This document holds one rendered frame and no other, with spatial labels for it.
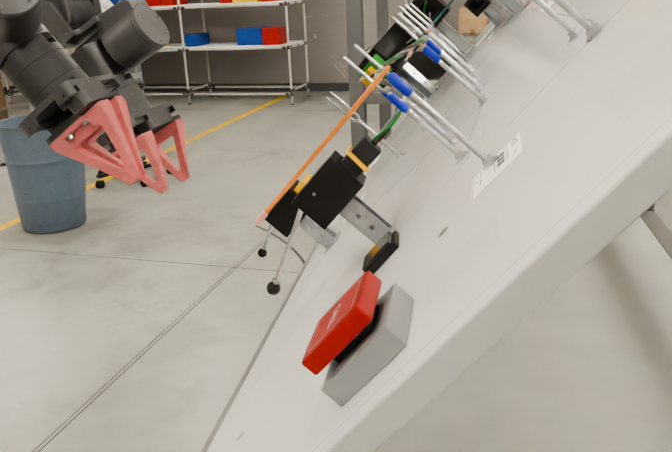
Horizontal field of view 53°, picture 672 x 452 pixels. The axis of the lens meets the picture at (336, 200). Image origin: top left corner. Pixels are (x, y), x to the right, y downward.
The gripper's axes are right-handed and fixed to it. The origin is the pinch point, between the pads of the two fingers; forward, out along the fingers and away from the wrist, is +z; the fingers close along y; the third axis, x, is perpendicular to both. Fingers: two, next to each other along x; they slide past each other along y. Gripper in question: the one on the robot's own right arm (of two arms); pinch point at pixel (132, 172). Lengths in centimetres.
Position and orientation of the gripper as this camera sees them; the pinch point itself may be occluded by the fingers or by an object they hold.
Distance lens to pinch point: 68.4
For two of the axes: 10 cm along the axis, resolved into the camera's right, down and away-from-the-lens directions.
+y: 1.0, -2.4, 9.7
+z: 6.4, 7.6, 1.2
